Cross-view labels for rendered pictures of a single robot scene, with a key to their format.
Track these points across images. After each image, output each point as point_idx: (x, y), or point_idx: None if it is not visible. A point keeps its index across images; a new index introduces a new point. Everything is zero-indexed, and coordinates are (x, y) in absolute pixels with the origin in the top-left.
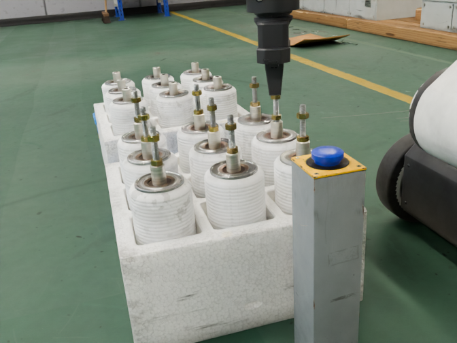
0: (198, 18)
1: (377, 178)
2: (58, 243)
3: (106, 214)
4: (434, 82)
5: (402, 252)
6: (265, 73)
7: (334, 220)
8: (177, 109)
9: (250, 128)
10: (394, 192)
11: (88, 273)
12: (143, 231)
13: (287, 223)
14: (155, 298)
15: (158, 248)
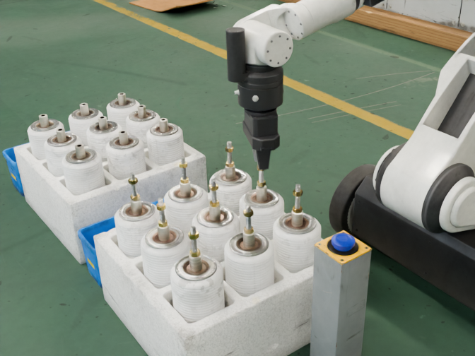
0: None
1: (331, 210)
2: (46, 316)
3: (75, 274)
4: (394, 160)
5: None
6: (148, 58)
7: (352, 287)
8: (133, 159)
9: (231, 188)
10: (346, 222)
11: (97, 342)
12: (189, 311)
13: (297, 282)
14: None
15: (209, 323)
